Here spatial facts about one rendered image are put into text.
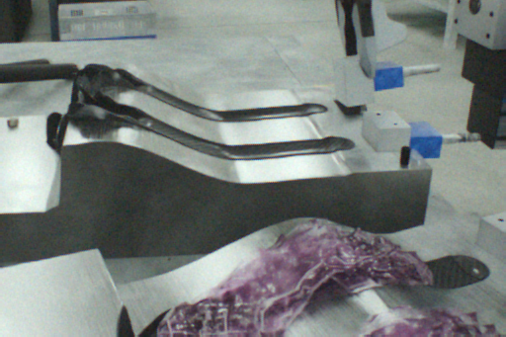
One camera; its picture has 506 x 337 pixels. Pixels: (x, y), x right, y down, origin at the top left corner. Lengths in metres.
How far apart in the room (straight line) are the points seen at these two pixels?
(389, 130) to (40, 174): 0.39
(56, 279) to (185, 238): 0.23
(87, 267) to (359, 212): 0.32
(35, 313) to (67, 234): 0.23
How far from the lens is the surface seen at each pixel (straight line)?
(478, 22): 1.13
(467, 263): 0.60
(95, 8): 4.17
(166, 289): 0.50
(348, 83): 0.78
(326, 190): 0.65
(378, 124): 0.70
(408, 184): 0.67
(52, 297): 0.44
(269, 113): 0.80
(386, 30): 0.77
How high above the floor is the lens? 1.17
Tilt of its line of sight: 21 degrees down
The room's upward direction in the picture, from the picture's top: 1 degrees counter-clockwise
